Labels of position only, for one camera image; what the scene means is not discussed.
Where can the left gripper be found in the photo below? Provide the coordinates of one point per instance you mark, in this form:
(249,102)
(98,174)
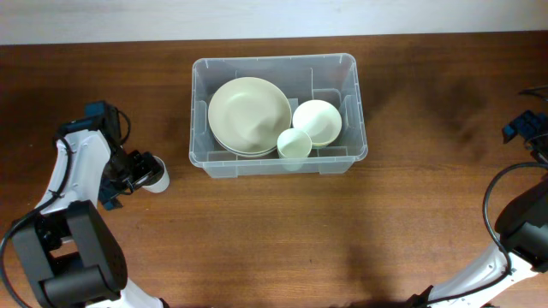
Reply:
(112,189)

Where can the grey cup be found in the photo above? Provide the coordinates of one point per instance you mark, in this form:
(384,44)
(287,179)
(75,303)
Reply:
(162,183)

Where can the cream bowl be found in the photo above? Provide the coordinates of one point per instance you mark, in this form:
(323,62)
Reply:
(248,155)

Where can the beige bowl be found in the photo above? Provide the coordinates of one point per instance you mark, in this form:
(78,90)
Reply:
(248,114)

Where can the cream white cup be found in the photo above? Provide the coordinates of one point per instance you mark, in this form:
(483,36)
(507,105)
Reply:
(294,144)

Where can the white small bowl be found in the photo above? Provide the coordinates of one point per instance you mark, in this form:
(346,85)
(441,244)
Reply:
(321,120)

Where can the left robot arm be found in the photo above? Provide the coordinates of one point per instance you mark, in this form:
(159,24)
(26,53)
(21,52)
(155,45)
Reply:
(68,254)

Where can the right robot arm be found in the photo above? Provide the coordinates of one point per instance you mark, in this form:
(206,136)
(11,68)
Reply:
(519,237)

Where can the clear plastic storage container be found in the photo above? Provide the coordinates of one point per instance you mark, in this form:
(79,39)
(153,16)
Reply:
(330,77)

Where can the white label in container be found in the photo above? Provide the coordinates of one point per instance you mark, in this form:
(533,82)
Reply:
(293,102)

